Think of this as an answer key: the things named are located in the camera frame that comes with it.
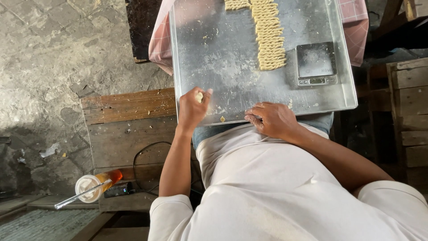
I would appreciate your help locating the wooden bench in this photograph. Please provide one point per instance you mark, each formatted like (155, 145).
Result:
(130, 144)

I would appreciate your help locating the wooden crate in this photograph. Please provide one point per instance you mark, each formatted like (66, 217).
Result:
(409, 113)

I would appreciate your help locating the person's right fingers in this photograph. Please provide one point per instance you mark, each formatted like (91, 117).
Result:
(255, 112)

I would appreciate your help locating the person's white shirt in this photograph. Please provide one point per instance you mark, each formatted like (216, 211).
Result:
(287, 194)

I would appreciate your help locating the plastic cup of orange drink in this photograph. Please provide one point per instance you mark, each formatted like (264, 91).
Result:
(97, 185)

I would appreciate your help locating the black power bank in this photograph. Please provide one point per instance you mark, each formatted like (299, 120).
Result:
(121, 190)

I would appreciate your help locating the pink checked cloth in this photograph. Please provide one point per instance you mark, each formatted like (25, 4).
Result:
(160, 43)

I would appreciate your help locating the person's blue jeans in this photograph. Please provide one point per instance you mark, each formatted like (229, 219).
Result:
(314, 121)

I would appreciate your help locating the person's left hand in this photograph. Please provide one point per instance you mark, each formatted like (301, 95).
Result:
(190, 108)

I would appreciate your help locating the short row of twisted dough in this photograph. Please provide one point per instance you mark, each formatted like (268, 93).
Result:
(236, 4)

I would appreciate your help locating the row of twisted dough sticks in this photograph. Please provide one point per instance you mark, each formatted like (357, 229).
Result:
(269, 36)

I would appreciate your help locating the dark board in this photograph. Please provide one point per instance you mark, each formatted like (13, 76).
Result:
(142, 30)

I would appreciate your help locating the small dough piece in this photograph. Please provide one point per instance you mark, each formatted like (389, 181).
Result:
(199, 97)

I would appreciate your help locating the large metal baking tray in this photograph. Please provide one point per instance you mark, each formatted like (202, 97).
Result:
(234, 67)

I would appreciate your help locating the silver digital kitchen scale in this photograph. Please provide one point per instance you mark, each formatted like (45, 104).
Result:
(316, 63)

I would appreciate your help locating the clear drinking straw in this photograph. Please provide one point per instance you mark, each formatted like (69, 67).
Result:
(82, 194)

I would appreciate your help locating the person's right hand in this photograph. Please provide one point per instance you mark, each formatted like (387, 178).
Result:
(276, 120)

